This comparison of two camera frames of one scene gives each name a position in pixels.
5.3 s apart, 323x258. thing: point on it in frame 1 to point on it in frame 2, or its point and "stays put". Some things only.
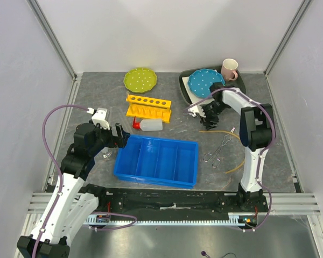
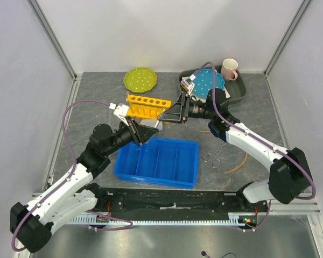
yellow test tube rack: [145, 108] stays put
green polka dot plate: [140, 79] stays put
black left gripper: [116, 141] to [146, 133]
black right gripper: [205, 121] to [173, 113]
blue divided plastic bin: [158, 160] stays put
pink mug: [229, 69] stays put
